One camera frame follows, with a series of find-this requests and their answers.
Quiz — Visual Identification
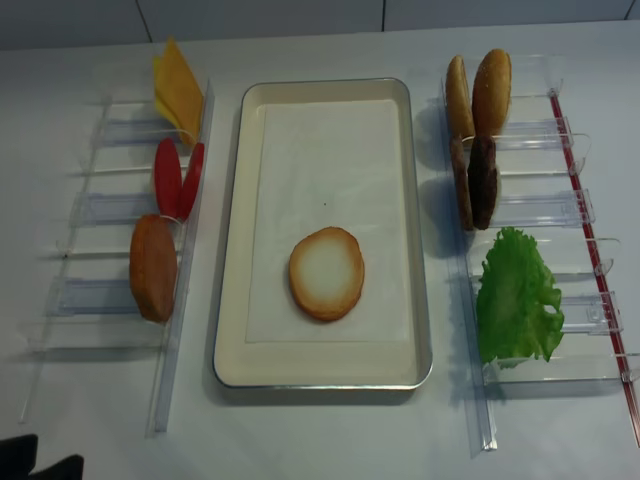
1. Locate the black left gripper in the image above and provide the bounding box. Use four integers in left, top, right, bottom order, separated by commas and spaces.
0, 434, 84, 480

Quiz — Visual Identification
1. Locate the bun slice cut face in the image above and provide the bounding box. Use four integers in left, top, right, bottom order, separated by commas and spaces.
288, 226, 365, 322

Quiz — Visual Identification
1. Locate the red tomato slice right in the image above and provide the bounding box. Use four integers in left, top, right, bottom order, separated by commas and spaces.
178, 142, 205, 221

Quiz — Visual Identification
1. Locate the red tomato slice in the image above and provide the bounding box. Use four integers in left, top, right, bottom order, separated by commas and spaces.
178, 142, 205, 221
153, 138, 182, 218

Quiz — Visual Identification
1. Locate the red tomato slice left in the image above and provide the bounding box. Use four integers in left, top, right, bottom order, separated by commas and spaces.
153, 138, 182, 218

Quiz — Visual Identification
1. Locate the yellow cheese slice rear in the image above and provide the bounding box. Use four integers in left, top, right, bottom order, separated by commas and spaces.
152, 56, 175, 124

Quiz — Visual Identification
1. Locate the yellow cheese slice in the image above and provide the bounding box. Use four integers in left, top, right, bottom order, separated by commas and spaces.
158, 36, 204, 147
152, 56, 175, 124

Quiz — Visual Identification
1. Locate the yellow cheese slice front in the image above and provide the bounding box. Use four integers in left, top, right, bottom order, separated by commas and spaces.
158, 36, 204, 147

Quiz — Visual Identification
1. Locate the green lettuce leaf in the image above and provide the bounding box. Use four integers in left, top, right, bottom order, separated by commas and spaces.
476, 227, 565, 364

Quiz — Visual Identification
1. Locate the brown meat patty rear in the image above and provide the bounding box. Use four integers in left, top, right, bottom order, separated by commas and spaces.
449, 136, 474, 231

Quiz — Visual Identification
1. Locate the brown meat patty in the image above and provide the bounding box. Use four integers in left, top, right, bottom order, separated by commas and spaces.
449, 136, 474, 231
468, 135, 499, 230

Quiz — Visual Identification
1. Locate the brown meat patty front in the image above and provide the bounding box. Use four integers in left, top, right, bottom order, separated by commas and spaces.
468, 135, 499, 230

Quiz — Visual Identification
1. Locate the clear acrylic left rack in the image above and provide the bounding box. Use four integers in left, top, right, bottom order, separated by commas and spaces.
18, 90, 215, 435

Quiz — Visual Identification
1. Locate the clear acrylic rack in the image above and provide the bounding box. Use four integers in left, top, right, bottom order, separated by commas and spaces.
441, 55, 639, 451
18, 90, 215, 435

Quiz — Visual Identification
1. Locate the bottom bun slice browned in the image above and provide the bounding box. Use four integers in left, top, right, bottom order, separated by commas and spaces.
129, 214, 177, 324

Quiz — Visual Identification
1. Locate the metal baking tray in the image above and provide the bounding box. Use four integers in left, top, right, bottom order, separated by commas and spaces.
213, 78, 432, 390

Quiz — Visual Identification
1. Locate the white tray liner paper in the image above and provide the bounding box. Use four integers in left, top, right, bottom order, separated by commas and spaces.
246, 100, 412, 342

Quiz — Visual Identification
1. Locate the clear acrylic right rack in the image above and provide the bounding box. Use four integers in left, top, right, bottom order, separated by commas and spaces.
441, 55, 639, 451

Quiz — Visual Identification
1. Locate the top bun half rear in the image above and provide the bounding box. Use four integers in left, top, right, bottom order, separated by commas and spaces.
445, 55, 475, 139

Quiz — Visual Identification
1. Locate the bun half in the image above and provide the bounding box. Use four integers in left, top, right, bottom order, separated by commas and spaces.
472, 48, 512, 136
445, 55, 475, 139

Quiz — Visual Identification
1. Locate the top bun half front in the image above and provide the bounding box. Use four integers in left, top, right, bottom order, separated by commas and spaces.
472, 48, 512, 136

